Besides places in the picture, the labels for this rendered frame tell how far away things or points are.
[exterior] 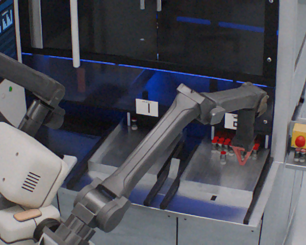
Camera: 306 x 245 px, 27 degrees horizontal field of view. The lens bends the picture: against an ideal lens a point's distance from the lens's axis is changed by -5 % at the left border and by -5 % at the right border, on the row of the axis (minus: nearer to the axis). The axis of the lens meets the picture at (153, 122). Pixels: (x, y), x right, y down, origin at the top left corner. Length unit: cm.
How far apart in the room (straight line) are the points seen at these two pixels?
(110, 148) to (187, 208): 47
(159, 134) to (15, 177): 37
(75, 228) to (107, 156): 95
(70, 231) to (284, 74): 105
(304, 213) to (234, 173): 137
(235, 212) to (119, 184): 68
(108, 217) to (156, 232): 126
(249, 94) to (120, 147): 70
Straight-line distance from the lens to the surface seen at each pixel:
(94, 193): 157
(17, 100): 257
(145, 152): 160
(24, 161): 155
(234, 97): 188
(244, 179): 233
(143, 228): 281
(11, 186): 156
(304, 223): 359
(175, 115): 163
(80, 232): 154
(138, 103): 248
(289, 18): 219
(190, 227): 272
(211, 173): 236
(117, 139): 256
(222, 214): 216
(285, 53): 224
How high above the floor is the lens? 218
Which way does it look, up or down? 29 degrees down
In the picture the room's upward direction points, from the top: 1 degrees counter-clockwise
